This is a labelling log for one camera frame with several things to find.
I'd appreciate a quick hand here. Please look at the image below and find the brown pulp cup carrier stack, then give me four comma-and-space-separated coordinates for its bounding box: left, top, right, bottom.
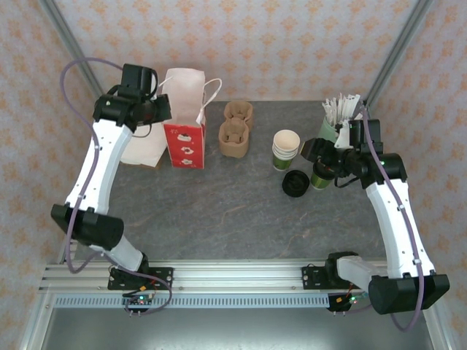
217, 109, 255, 160

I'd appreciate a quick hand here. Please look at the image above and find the mint green straw holder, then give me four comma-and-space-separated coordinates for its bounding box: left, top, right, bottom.
320, 115, 342, 142

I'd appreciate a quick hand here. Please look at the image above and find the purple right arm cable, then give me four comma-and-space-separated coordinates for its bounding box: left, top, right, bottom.
360, 105, 426, 333

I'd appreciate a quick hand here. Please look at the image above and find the slotted grey cable duct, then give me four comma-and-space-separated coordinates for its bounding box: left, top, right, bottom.
54, 295, 331, 310

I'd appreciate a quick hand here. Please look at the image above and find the black plastic lid stack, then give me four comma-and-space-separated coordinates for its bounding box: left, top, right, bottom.
282, 169, 311, 198

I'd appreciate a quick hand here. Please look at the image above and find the grey metal sheet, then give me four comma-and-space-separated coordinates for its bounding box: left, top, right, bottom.
39, 306, 439, 350

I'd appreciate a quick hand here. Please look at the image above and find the small circuit board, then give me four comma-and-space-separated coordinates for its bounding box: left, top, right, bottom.
335, 291, 369, 306
122, 294, 154, 307

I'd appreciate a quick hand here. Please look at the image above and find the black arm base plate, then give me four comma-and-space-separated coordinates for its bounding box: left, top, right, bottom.
301, 265, 351, 292
107, 267, 174, 292

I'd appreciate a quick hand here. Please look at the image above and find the wide aluminium mounting rail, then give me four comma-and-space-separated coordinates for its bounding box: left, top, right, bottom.
38, 259, 438, 292

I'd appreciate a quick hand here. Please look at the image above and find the white paper napkin stack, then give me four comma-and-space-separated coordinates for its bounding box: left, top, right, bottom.
120, 122, 169, 169

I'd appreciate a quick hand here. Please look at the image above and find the red white paper gift bag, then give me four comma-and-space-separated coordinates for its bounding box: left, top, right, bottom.
157, 68, 223, 170

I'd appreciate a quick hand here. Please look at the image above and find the aluminium frame post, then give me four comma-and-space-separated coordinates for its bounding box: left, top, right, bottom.
364, 0, 435, 106
39, 0, 112, 112

